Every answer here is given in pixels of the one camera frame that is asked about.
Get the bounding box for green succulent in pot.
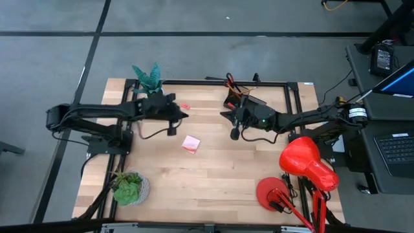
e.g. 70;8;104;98
109;169;151;207

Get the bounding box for black laptop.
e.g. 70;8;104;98
373;131;414;179

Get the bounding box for pink sticky note pad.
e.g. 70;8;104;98
180;135;202;155

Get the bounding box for black power adapter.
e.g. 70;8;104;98
369;40;397;78

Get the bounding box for black desk cable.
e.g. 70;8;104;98
318;69;354;107

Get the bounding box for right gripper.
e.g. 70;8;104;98
219;96;277;131

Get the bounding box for white monitor rod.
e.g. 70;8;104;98
351;89;373;106

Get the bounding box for monitor with blue screen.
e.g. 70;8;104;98
371;60;414;99

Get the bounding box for red black handled scissors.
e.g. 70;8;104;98
225;72;243;100

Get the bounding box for black mesh desk organizer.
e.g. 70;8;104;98
222;86;268;115

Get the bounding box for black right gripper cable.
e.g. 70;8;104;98
241;128;280;144

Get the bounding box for black table frame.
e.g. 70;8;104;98
76;77;344;227

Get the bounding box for black stand leg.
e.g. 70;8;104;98
0;141;26;156

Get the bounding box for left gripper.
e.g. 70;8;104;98
142;93;190;122

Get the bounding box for snake plant in white pot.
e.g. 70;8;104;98
131;62;168;98

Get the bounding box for yellow cable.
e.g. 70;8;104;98
321;0;349;12

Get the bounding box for black lamp cable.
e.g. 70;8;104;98
280;173;299;208

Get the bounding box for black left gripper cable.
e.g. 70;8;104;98
138;118;184;141

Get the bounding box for red desk lamp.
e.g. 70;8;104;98
255;135;340;233

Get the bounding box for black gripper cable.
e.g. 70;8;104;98
138;118;184;141
241;128;280;144

